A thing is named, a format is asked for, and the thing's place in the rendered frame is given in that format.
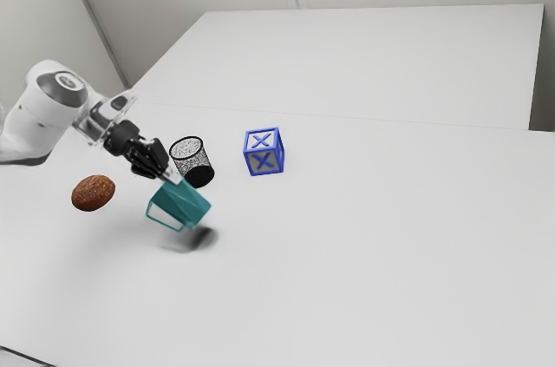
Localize blue letter block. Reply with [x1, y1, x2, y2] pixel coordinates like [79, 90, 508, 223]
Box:
[242, 126, 286, 177]

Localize teal faceted mug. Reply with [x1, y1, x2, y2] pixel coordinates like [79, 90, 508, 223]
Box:
[145, 179, 212, 233]

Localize black mesh pen holder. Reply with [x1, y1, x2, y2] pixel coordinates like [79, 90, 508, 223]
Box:
[168, 135, 216, 189]

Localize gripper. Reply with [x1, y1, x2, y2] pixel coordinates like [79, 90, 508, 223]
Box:
[102, 120, 182, 187]

